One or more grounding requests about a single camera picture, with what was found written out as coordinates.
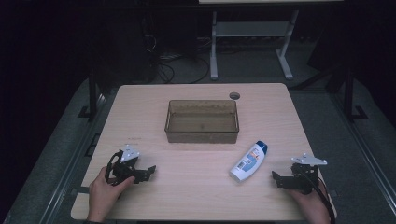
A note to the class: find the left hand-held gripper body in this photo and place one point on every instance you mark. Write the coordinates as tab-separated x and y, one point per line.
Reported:
121	168

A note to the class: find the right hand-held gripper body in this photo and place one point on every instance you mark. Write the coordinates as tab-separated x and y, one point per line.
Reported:
303	177

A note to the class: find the white bottle with blue cap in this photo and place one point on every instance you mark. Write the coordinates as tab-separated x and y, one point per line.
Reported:
247	163

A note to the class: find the smoky transparent plastic bin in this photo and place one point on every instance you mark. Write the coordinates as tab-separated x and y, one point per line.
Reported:
202	130

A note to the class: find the person's right hand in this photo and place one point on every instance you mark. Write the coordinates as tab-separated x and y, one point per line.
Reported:
311	207

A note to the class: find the person's left hand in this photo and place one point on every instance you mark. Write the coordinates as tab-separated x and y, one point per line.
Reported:
102	193

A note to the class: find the white metal stand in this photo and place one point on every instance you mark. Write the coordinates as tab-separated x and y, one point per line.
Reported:
249	29

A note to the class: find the black metal post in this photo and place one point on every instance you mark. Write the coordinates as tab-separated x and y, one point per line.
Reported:
92	96
349	93

